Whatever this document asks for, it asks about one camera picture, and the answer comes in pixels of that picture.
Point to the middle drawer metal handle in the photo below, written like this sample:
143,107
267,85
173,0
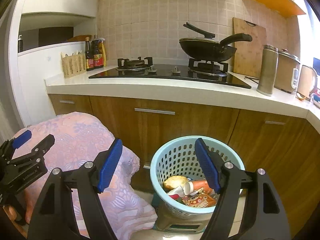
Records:
155,111

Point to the orange snack packet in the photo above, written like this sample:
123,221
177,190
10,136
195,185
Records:
200,198

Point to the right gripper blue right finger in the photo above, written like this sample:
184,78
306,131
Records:
263,217

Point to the right drawer metal handle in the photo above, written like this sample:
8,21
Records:
275,123

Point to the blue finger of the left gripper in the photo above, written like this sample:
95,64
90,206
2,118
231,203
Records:
21,139
38,151

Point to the person's left hand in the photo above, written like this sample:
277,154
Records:
21,219

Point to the wooden base cabinets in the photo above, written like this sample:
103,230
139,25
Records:
288,153

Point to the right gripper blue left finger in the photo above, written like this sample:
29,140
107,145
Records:
53,215

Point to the drawer metal handle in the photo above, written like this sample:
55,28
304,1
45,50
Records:
67,102
275,123
155,111

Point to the beige electric kettle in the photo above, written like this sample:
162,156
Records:
307,84

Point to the wooden cutting board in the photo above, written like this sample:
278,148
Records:
248,57

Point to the pomelo peel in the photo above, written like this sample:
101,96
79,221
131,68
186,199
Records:
174,182

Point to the black gas stove top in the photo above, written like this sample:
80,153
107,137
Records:
202,71

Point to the white kitchen countertop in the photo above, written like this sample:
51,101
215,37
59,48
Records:
188,92

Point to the pink floral tablecloth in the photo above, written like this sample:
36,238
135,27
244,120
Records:
79,138

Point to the steel thermos bottle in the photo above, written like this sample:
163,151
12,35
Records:
268,70

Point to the black frying pan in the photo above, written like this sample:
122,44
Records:
208,49

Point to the beige plastic utensil basket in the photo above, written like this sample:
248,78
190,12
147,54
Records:
73,65

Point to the beige rice cooker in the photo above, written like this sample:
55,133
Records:
287,71

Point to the left drawer metal handle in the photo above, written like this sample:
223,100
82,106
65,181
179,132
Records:
67,102

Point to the orange paper cup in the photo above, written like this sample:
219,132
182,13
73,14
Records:
195,186

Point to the light blue plastic trash basket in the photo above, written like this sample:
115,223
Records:
178,158

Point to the yellow oil bottle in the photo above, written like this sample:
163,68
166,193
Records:
102,50

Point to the grey scale under basket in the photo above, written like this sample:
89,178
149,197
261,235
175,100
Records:
177,222

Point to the dark vinegar bottle red label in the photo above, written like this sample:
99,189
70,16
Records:
97,54

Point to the dark soy sauce bottle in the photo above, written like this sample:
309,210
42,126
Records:
88,55

